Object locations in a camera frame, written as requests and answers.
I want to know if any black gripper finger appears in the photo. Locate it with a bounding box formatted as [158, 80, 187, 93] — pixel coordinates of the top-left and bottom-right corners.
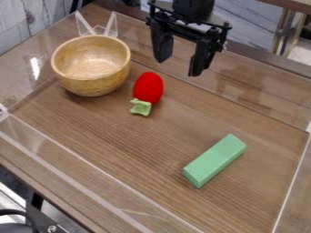
[189, 39, 215, 76]
[151, 27, 174, 63]

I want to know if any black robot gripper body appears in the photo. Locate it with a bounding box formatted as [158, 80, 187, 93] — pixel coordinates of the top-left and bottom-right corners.
[149, 2, 233, 52]

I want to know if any green rectangular block stick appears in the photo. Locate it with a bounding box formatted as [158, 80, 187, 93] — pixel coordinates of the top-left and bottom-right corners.
[183, 134, 247, 188]

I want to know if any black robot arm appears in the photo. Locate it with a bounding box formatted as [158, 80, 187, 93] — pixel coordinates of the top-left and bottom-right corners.
[146, 0, 233, 76]

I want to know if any wooden brown bowl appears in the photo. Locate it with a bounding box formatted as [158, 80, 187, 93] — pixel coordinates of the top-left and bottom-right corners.
[51, 35, 131, 96]

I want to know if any red plush strawberry toy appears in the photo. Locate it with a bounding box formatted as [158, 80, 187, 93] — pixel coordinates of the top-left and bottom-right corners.
[130, 72, 165, 117]

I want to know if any metal table leg background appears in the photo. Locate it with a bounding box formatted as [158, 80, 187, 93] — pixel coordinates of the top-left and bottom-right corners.
[273, 9, 307, 57]

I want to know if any clear acrylic front barrier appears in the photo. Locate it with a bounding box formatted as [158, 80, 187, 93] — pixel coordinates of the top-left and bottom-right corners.
[0, 105, 203, 233]

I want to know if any black table frame leg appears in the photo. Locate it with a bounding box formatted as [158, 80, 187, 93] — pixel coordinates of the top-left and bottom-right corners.
[0, 190, 71, 233]

